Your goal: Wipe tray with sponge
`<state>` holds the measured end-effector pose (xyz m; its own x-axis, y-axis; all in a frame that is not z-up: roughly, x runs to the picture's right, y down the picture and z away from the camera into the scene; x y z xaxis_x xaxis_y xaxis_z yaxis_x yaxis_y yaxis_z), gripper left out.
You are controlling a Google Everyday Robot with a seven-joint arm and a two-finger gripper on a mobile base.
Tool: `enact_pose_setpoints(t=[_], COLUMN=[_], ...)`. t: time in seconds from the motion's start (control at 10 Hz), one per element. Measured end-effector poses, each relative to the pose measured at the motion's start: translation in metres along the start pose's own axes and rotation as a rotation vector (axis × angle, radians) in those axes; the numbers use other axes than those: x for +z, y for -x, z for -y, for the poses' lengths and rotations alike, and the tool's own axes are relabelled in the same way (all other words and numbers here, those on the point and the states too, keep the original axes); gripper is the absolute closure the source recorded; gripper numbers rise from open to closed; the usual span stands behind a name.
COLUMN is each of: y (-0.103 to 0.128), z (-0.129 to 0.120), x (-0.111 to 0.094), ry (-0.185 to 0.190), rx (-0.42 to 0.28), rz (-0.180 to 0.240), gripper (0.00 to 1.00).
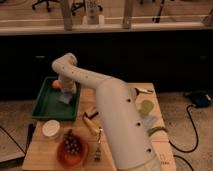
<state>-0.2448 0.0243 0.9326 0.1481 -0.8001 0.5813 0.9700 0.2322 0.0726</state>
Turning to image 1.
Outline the black power cable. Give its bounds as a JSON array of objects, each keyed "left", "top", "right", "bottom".
[{"left": 168, "top": 104, "right": 200, "bottom": 171}]

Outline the green cucumber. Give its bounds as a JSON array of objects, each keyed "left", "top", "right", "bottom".
[{"left": 147, "top": 126, "right": 168, "bottom": 137}]

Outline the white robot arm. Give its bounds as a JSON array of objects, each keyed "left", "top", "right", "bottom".
[{"left": 52, "top": 53, "right": 163, "bottom": 171}]

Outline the black office chair base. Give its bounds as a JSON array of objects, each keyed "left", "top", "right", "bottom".
[{"left": 31, "top": 0, "right": 60, "bottom": 12}]

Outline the orange bowl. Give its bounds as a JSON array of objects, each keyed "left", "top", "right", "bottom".
[{"left": 56, "top": 137, "right": 89, "bottom": 169}]

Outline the yellow banana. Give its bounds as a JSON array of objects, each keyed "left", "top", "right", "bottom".
[{"left": 82, "top": 116, "right": 99, "bottom": 135}]

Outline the light blue sponge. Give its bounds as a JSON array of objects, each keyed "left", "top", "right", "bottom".
[{"left": 59, "top": 93, "right": 73, "bottom": 104}]

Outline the dark grape bunch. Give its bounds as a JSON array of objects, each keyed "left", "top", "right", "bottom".
[{"left": 64, "top": 130, "right": 81, "bottom": 155}]

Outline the light blue cloth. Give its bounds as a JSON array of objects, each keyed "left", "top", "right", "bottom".
[{"left": 142, "top": 115, "right": 157, "bottom": 130}]

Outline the dark blue device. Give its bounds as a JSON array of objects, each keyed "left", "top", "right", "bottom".
[{"left": 184, "top": 91, "right": 212, "bottom": 108}]

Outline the green plastic cup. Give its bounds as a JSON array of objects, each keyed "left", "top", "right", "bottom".
[{"left": 140, "top": 100, "right": 154, "bottom": 115}]

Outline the metal fork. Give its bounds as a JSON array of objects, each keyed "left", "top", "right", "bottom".
[{"left": 94, "top": 127, "right": 103, "bottom": 162}]

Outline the green plastic tray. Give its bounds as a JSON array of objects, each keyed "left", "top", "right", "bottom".
[{"left": 32, "top": 77, "right": 81, "bottom": 121}]

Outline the orange fruit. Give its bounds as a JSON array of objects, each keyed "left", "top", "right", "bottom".
[{"left": 52, "top": 80, "right": 60, "bottom": 90}]

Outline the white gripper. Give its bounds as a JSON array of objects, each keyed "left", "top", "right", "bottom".
[{"left": 58, "top": 76, "right": 77, "bottom": 94}]

